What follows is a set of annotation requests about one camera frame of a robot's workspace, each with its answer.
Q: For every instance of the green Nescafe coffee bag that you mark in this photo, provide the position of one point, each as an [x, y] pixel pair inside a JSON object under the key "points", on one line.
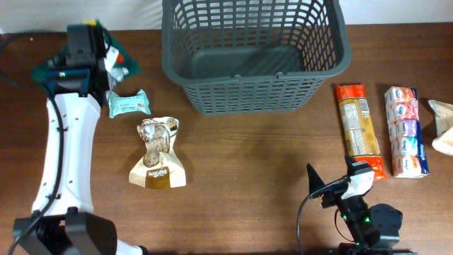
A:
{"points": [[118, 62]]}

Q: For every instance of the teal snack packet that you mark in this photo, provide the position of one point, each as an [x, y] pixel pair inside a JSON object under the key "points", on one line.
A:
{"points": [[120, 105]]}

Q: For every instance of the beige brown snack pouch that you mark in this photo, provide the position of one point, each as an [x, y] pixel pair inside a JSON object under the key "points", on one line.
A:
{"points": [[159, 168]]}

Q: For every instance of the multicolour tissue packet bundle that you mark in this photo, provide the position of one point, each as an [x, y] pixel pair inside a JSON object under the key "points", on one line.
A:
{"points": [[407, 147]]}

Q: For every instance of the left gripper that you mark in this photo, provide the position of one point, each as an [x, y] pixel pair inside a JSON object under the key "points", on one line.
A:
{"points": [[107, 67]]}

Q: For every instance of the orange biscuit roll pack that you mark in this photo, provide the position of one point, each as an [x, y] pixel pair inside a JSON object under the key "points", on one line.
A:
{"points": [[361, 141]]}

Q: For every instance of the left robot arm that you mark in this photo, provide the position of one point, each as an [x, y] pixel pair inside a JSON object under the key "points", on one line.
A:
{"points": [[62, 220]]}

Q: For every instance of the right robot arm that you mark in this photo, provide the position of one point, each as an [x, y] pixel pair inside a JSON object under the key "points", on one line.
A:
{"points": [[374, 229]]}

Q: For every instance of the cream crumpled bag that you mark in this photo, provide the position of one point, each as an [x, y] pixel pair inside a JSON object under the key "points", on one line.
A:
{"points": [[443, 121]]}

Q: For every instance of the grey plastic lattice basket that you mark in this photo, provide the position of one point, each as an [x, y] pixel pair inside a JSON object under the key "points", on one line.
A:
{"points": [[252, 56]]}

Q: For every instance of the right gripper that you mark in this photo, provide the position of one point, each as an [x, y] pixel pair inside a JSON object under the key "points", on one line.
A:
{"points": [[335, 191]]}

